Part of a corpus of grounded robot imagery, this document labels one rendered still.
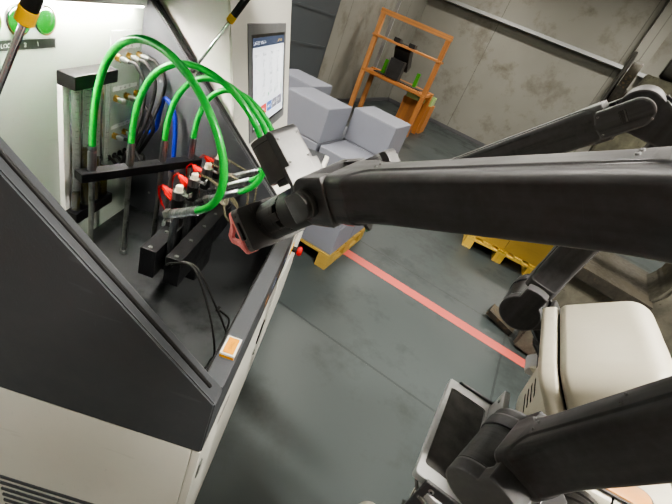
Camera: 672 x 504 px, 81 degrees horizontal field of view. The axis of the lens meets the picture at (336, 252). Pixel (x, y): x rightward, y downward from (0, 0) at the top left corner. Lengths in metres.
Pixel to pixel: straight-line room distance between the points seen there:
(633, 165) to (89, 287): 0.65
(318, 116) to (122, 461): 2.09
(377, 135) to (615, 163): 2.57
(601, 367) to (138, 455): 0.85
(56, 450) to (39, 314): 0.41
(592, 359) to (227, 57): 1.06
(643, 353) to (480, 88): 9.45
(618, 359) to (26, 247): 0.80
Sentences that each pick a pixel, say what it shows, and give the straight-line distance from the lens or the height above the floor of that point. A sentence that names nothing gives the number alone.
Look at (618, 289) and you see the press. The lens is 2.86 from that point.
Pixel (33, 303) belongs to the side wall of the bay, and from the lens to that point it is 0.78.
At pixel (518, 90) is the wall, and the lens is 9.83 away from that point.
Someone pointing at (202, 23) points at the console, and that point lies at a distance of 1.23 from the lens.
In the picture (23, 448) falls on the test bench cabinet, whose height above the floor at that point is 0.59.
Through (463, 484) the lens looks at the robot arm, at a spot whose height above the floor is 1.22.
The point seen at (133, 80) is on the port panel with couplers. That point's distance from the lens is 1.26.
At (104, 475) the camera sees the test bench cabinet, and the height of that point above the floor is 0.58.
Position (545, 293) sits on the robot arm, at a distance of 0.83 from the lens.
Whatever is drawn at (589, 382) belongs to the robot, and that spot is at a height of 1.33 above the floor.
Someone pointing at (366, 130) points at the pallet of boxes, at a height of 0.94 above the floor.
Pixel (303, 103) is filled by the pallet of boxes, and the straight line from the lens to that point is 2.63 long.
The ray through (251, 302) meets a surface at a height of 0.95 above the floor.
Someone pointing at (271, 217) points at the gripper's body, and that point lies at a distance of 0.54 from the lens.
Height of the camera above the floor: 1.59
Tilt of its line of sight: 31 degrees down
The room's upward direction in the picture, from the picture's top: 23 degrees clockwise
